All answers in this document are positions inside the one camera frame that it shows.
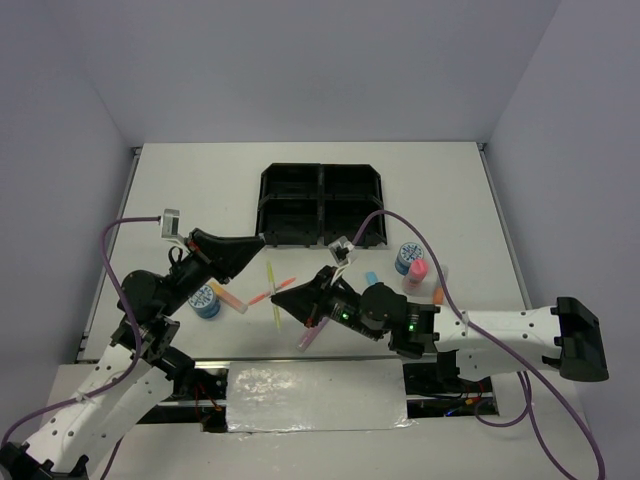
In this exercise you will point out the orange glue stick left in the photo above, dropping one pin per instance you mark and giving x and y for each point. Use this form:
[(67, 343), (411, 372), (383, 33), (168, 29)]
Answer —
[(229, 299)]

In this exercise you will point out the black four-compartment organizer tray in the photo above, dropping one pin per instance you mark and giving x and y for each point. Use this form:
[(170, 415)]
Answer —
[(309, 204)]

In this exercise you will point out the orange highlighter pen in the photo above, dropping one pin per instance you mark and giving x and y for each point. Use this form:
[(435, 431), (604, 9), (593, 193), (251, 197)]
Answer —
[(269, 293)]

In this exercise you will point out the purple glue stick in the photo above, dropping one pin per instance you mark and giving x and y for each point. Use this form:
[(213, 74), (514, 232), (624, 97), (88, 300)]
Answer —
[(310, 335)]

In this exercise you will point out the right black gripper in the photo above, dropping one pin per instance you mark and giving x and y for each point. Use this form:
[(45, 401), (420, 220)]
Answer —
[(300, 300)]

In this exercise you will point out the pink glue bottle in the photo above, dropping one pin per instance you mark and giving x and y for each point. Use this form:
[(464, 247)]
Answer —
[(415, 276)]

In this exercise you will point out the yellow highlighter pen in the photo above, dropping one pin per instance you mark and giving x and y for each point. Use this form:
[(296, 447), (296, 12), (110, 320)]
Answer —
[(271, 280)]

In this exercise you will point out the blue glue stick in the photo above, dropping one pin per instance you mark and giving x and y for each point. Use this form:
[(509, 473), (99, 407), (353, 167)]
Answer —
[(371, 278)]

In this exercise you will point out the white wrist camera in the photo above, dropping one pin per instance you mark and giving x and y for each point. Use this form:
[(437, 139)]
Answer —
[(169, 225), (343, 253)]

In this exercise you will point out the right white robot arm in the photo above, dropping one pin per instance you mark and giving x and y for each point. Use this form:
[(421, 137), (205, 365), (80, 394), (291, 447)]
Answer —
[(473, 345)]

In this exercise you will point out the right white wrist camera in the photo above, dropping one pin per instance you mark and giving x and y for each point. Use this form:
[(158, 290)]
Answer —
[(343, 253)]

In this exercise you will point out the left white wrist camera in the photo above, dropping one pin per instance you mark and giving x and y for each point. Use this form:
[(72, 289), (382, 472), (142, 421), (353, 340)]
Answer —
[(169, 225)]

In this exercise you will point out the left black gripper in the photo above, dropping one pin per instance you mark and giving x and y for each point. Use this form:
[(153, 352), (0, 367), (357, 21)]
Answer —
[(234, 253)]

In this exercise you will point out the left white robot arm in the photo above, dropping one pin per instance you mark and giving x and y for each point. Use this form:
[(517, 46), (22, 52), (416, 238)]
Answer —
[(138, 369)]

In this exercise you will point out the silver tape sheet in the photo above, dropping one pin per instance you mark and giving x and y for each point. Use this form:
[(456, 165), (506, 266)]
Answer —
[(310, 396)]

